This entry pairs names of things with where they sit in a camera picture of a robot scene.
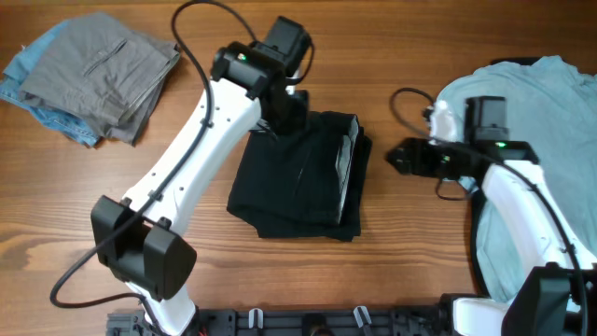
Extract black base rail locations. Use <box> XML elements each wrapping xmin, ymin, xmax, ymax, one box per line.
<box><xmin>105</xmin><ymin>305</ymin><xmax>449</xmax><ymax>336</ymax></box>

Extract grey folded trousers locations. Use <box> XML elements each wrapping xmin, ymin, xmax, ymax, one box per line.
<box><xmin>27</xmin><ymin>12</ymin><xmax>180</xmax><ymax>146</ymax></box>

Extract blue folded denim jeans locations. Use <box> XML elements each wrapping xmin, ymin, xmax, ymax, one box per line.
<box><xmin>1</xmin><ymin>21</ymin><xmax>102</xmax><ymax>147</ymax></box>

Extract black shorts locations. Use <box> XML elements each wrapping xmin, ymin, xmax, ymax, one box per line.
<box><xmin>227</xmin><ymin>111</ymin><xmax>372</xmax><ymax>242</ymax></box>

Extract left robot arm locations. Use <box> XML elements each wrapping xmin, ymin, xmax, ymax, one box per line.
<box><xmin>90</xmin><ymin>17</ymin><xmax>312</xmax><ymax>335</ymax></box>

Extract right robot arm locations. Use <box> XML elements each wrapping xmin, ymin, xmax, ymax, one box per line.
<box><xmin>386</xmin><ymin>96</ymin><xmax>596</xmax><ymax>335</ymax></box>

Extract light blue t-shirt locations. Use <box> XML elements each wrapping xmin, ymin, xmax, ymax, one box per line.
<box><xmin>438</xmin><ymin>55</ymin><xmax>596</xmax><ymax>302</ymax></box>

